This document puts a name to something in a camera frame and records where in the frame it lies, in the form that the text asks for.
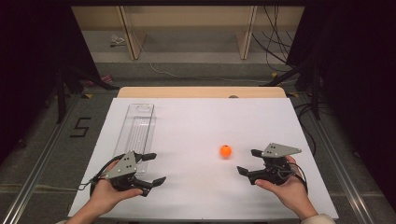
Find hand-held gripper black cable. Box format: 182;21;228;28
78;155;125;198
288;161;310;194

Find left hand-held gripper black cable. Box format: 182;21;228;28
78;155;125;198

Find beige floor cable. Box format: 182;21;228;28
0;182;79;192

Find beige wooden shelf unit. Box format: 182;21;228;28
71;5;305;61

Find bundle of black cables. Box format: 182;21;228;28
251;5;296;68

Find right hand-held gripper black cable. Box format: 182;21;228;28
288;161;310;194

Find clear plastic tray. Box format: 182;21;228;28
113;103;156;174

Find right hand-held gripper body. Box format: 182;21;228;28
254;142;303;187

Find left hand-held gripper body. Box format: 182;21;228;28
104;150;149;198

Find orange ping-pong ball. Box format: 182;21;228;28
219;144;233;159

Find black curtain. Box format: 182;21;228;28
285;0;396;216
0;0;102;164

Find metal floor rail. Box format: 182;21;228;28
1;92;82;224
297;92;376;224

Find person's left hand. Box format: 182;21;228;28
89;160;144;217

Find pink cloth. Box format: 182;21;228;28
83;74;114;89

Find light wooden table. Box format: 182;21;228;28
117;86;288;99

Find black metal stand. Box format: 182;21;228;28
261;57;322;121
55;63;120;125

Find crumpled grey paper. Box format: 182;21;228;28
109;34;127;48

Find black floor cable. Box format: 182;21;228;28
293;102;334;157

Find person's right hand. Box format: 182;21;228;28
255;155;310;218

